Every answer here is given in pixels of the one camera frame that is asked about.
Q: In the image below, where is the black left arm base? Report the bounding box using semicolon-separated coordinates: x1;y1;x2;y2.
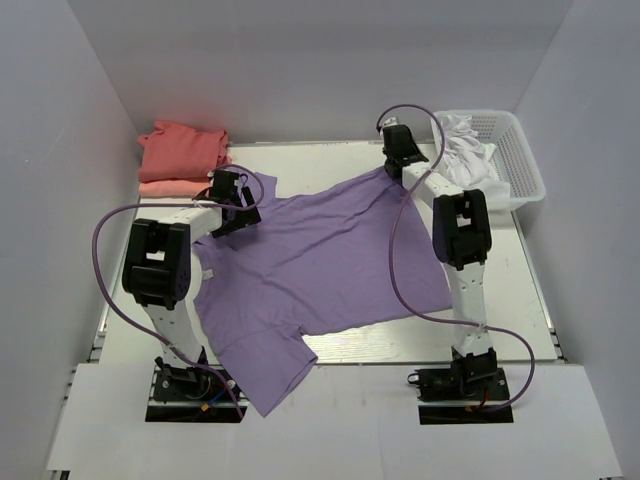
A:
145;365;249;424

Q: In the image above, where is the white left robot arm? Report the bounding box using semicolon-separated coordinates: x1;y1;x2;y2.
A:
122;166;264;368

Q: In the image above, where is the white crumpled t-shirt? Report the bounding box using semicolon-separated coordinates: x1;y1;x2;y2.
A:
438;114;511;202

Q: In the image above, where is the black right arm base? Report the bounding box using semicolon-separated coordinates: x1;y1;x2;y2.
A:
407;365;514;426

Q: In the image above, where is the white plastic basket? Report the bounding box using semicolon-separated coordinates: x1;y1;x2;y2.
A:
431;110;546;211

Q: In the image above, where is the purple t-shirt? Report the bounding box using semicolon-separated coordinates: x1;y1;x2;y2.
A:
194;168;452;415

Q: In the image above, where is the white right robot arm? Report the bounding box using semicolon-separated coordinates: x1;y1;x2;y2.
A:
380;118;497;371

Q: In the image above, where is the folded red t-shirt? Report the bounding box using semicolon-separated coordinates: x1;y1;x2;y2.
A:
137;120;229;183

